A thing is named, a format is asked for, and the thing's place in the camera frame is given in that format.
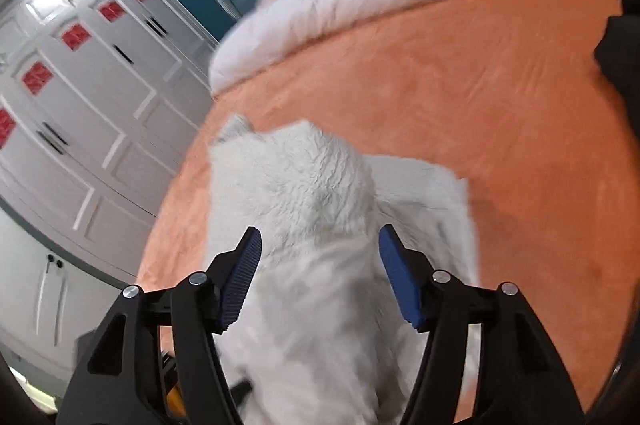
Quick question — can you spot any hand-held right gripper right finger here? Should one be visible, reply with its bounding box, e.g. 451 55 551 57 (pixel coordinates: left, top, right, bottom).
378 223 587 425

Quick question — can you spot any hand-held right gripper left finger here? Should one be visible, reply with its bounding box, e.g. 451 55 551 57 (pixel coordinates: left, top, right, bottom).
54 226 263 425

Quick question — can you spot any white zip jacket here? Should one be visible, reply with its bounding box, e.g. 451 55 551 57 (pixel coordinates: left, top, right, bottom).
207 114 484 425

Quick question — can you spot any white low cabinet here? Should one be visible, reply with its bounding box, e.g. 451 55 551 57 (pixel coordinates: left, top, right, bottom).
0 204 167 387

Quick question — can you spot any orange plush blanket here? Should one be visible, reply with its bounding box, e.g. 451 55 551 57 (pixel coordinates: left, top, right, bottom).
135 0 632 417

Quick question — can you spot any white panelled wardrobe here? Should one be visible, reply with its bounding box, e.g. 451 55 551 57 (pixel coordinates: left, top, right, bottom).
0 0 222 233

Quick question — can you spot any dark cloth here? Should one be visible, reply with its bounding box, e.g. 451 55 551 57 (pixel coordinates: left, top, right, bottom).
593 15 640 147

